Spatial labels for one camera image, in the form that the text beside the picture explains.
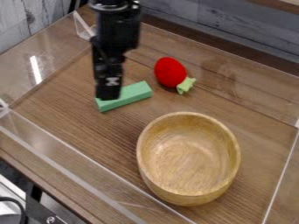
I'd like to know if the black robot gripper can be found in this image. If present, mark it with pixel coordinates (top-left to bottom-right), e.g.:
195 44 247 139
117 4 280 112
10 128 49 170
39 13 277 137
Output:
89 0 142 101

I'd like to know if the green foam block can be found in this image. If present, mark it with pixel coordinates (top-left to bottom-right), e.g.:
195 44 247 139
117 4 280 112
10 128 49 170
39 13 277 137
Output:
95 80 153 112

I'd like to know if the red plush strawberry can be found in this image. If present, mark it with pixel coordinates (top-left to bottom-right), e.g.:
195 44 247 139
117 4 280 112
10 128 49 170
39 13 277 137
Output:
154 57 197 95

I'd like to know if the wooden bowl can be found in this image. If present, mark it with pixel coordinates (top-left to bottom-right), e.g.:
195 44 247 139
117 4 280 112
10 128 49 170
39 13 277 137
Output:
137 112 241 207

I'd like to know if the clear acrylic corner bracket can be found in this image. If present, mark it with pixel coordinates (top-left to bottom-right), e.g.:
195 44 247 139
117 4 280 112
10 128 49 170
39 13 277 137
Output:
73 11 97 41

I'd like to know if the black metal table frame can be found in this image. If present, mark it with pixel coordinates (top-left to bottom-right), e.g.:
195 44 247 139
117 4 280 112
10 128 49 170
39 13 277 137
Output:
25 184 74 224

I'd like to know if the black cable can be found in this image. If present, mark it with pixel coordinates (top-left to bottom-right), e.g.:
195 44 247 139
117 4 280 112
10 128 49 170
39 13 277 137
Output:
0 196 29 224

